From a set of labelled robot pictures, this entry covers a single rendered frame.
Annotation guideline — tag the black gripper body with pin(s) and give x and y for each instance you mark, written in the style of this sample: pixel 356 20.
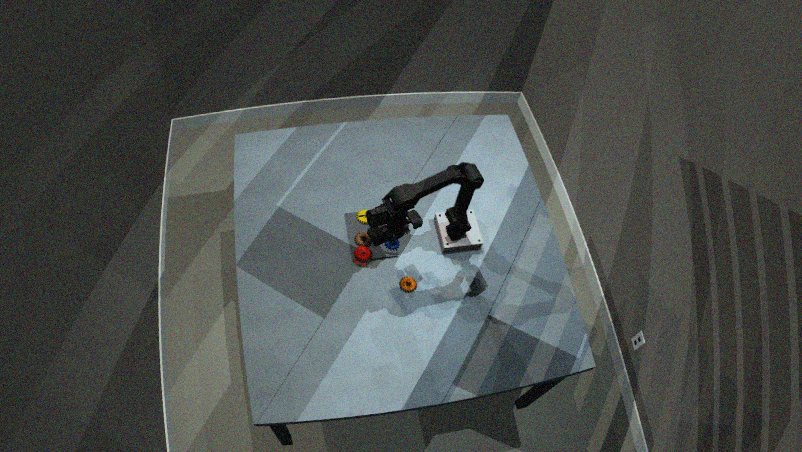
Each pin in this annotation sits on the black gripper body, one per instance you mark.
pixel 378 236

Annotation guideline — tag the orange gear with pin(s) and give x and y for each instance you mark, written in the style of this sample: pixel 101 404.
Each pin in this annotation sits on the orange gear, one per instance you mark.
pixel 408 284

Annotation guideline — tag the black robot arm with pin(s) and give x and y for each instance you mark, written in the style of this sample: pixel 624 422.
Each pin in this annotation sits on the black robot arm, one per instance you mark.
pixel 406 196

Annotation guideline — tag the dark blue gear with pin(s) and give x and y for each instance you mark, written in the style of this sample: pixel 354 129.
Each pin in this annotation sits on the dark blue gear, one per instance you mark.
pixel 393 245

